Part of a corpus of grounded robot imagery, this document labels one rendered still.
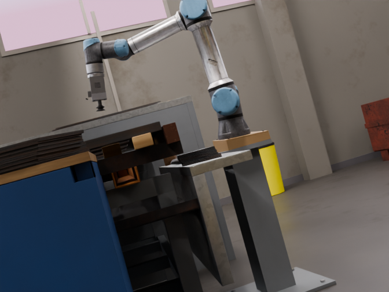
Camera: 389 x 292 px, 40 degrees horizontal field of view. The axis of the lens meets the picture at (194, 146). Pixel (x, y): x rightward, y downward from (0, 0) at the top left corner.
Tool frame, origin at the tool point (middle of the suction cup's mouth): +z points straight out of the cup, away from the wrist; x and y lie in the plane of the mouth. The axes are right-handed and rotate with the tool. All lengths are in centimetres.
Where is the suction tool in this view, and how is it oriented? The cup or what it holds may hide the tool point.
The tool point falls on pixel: (101, 110)
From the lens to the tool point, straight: 244.4
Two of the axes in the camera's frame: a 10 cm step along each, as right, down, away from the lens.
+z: 1.3, 9.9, 0.4
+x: 9.7, -1.4, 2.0
